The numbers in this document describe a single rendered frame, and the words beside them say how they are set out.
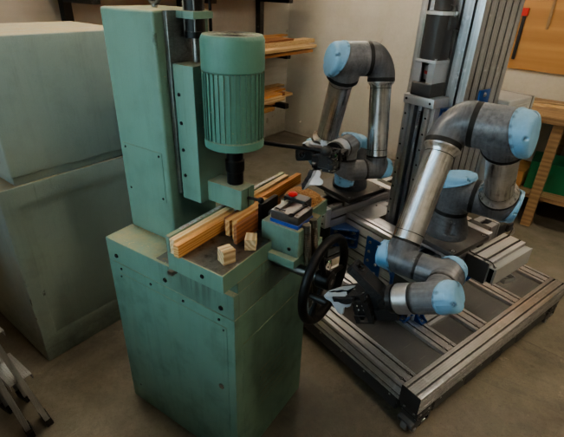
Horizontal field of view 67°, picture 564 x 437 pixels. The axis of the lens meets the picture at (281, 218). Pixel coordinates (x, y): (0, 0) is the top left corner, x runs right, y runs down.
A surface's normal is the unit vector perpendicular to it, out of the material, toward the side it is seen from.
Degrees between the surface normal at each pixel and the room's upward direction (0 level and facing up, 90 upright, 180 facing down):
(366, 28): 90
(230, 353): 90
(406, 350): 0
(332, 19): 90
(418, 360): 0
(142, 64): 90
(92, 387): 0
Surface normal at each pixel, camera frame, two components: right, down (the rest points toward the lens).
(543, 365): 0.04, -0.88
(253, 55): 0.71, 0.36
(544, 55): -0.62, 0.36
